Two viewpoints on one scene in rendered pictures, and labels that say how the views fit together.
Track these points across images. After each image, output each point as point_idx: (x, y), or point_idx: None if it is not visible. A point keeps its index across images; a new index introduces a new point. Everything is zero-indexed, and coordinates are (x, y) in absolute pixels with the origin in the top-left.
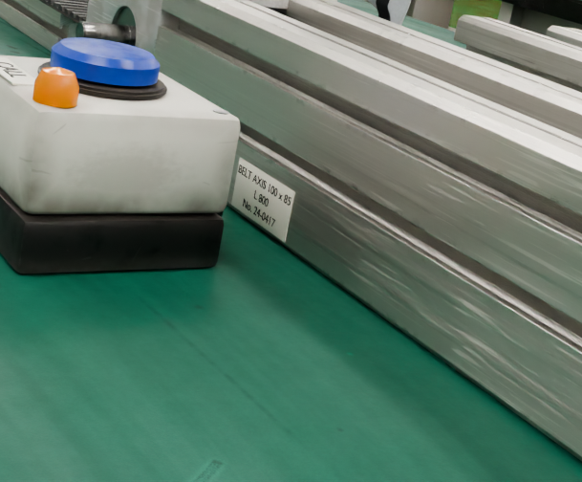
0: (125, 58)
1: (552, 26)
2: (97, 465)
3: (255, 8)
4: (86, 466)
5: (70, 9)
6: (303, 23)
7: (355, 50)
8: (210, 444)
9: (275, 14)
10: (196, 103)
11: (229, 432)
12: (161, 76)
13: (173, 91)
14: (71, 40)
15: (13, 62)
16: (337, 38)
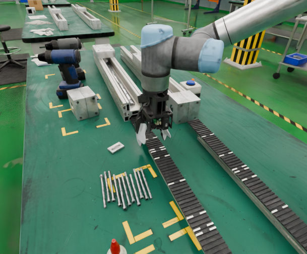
0: (189, 80)
1: (128, 102)
2: (184, 81)
3: (179, 86)
4: (184, 81)
5: (205, 126)
6: (174, 84)
7: (171, 80)
8: (179, 82)
9: (177, 85)
10: (183, 82)
11: (178, 82)
12: (186, 86)
13: (185, 84)
14: (193, 81)
15: (197, 85)
16: (172, 81)
